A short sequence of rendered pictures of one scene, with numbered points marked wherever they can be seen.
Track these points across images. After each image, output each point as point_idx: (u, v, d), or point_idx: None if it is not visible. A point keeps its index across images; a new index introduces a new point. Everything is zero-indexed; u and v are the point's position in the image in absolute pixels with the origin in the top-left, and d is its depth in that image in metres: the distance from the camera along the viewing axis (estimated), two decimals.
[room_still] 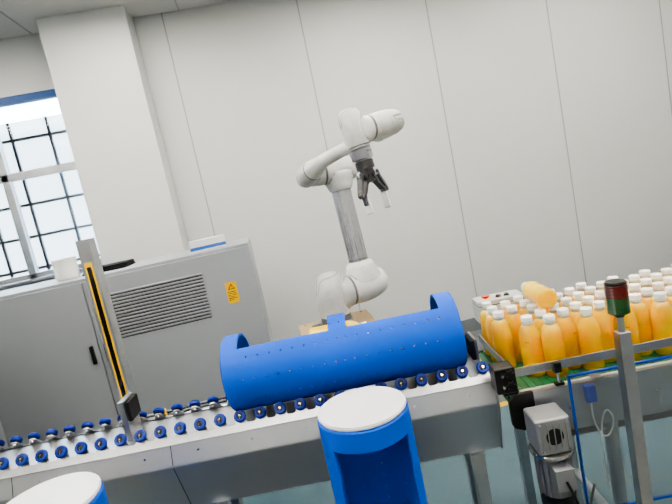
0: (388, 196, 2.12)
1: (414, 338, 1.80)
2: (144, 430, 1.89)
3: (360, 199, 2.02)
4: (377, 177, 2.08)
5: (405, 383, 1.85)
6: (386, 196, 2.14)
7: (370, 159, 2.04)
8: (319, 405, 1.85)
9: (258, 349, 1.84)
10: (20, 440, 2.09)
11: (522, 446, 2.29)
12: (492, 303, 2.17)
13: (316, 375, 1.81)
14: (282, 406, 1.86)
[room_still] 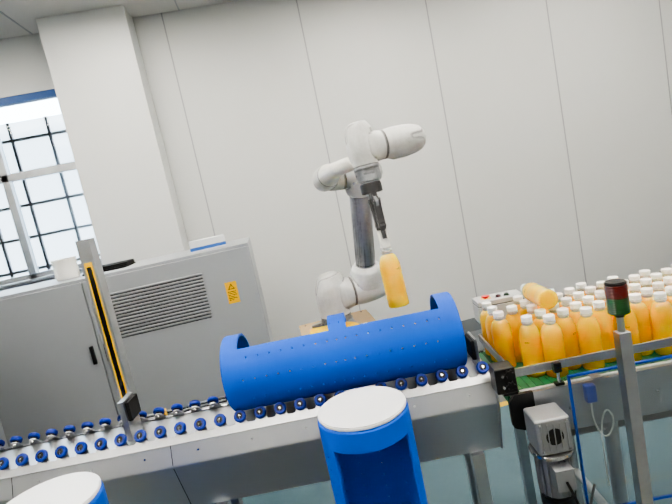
0: (379, 237, 1.76)
1: (414, 338, 1.80)
2: (144, 430, 1.89)
3: None
4: (372, 208, 1.76)
5: (405, 383, 1.85)
6: (385, 235, 1.75)
7: (359, 187, 1.78)
8: (319, 405, 1.85)
9: (258, 349, 1.84)
10: (20, 440, 2.09)
11: (522, 446, 2.29)
12: (492, 303, 2.17)
13: (316, 375, 1.81)
14: (282, 406, 1.86)
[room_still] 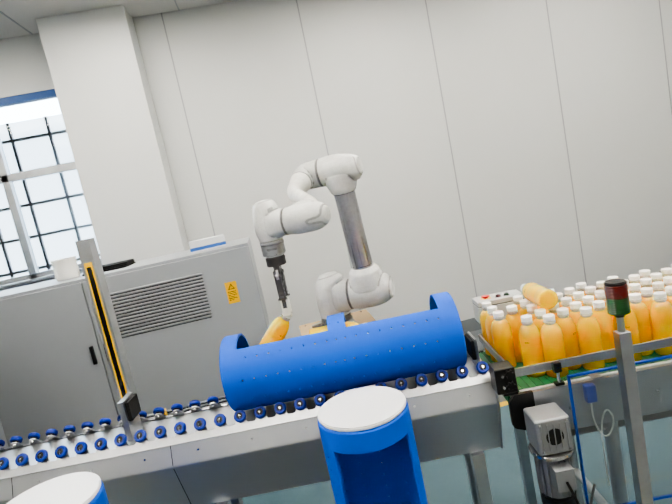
0: (281, 306, 1.94)
1: (414, 338, 1.80)
2: (144, 430, 1.89)
3: (289, 295, 1.99)
4: None
5: (405, 383, 1.85)
6: (285, 305, 1.93)
7: (265, 259, 1.95)
8: (319, 405, 1.85)
9: (258, 349, 1.84)
10: (20, 440, 2.09)
11: (522, 446, 2.29)
12: (492, 303, 2.17)
13: (316, 375, 1.81)
14: (282, 406, 1.86)
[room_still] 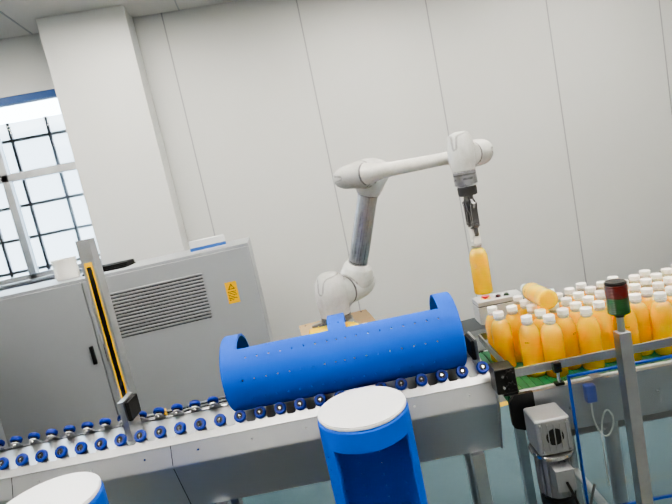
0: (472, 234, 2.03)
1: (414, 338, 1.80)
2: (144, 430, 1.89)
3: None
4: (467, 209, 2.02)
5: (405, 383, 1.85)
6: (478, 233, 2.01)
7: (457, 189, 2.03)
8: (319, 405, 1.85)
9: (258, 349, 1.84)
10: (20, 440, 2.09)
11: (522, 446, 2.29)
12: (492, 303, 2.17)
13: (316, 375, 1.81)
14: (282, 406, 1.86)
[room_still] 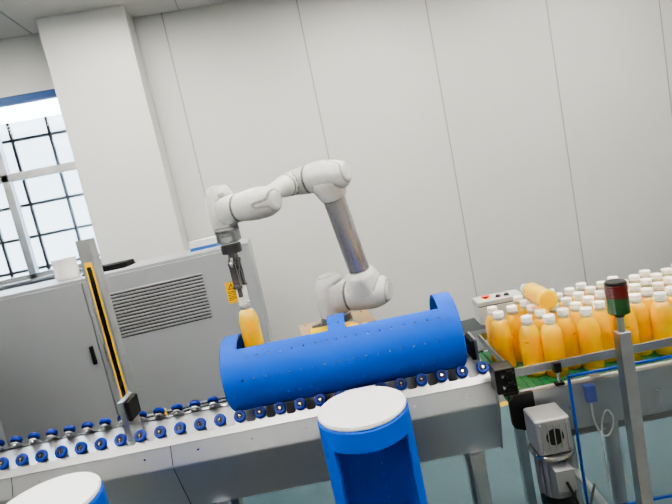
0: (237, 295, 1.87)
1: (414, 338, 1.80)
2: (144, 430, 1.89)
3: (246, 284, 1.93)
4: None
5: (405, 383, 1.85)
6: (241, 294, 1.86)
7: (220, 247, 1.88)
8: (319, 405, 1.85)
9: (258, 349, 1.84)
10: (20, 440, 2.09)
11: (522, 446, 2.29)
12: (492, 303, 2.17)
13: (316, 375, 1.81)
14: (282, 406, 1.86)
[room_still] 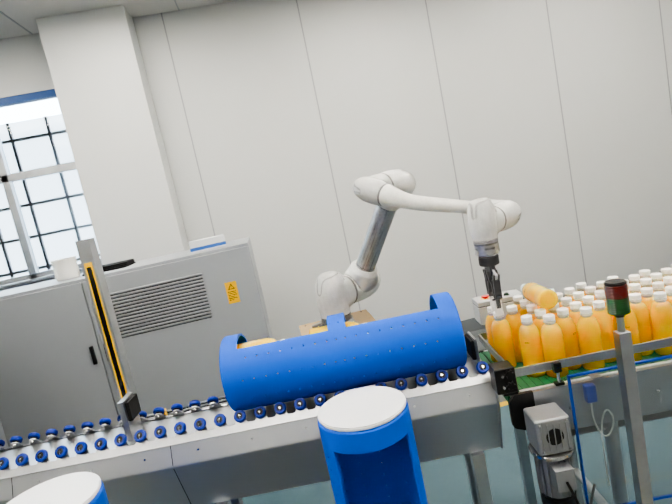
0: (494, 306, 1.91)
1: (414, 338, 1.80)
2: (144, 430, 1.89)
3: None
4: (489, 280, 1.90)
5: (405, 383, 1.85)
6: (500, 305, 1.90)
7: (478, 258, 1.92)
8: (319, 405, 1.85)
9: (258, 349, 1.84)
10: (20, 440, 2.09)
11: (522, 446, 2.29)
12: None
13: (316, 375, 1.81)
14: (282, 406, 1.86)
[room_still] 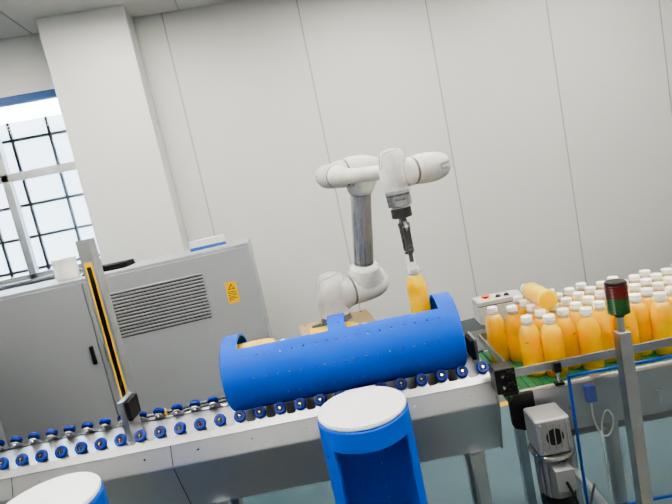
0: (407, 260, 1.86)
1: (414, 338, 1.80)
2: (144, 430, 1.89)
3: None
4: (401, 233, 1.85)
5: (405, 383, 1.85)
6: (412, 259, 1.85)
7: (390, 211, 1.87)
8: (319, 405, 1.85)
9: (258, 349, 1.84)
10: (20, 440, 2.09)
11: (522, 446, 2.29)
12: (492, 303, 2.17)
13: (316, 375, 1.81)
14: (282, 406, 1.86)
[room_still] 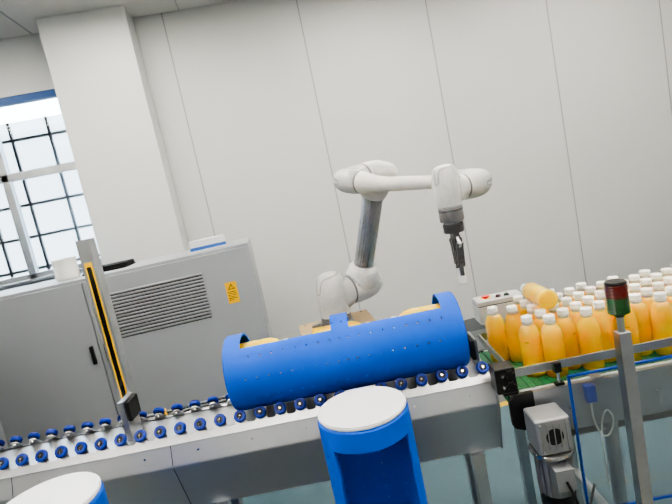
0: (465, 271, 1.92)
1: (417, 337, 1.80)
2: (144, 430, 1.89)
3: (456, 268, 1.90)
4: None
5: (404, 385, 1.85)
6: None
7: (463, 222, 1.88)
8: (316, 404, 1.85)
9: (261, 348, 1.84)
10: (20, 440, 2.09)
11: (522, 446, 2.29)
12: (492, 303, 2.17)
13: (319, 374, 1.81)
14: (282, 407, 1.86)
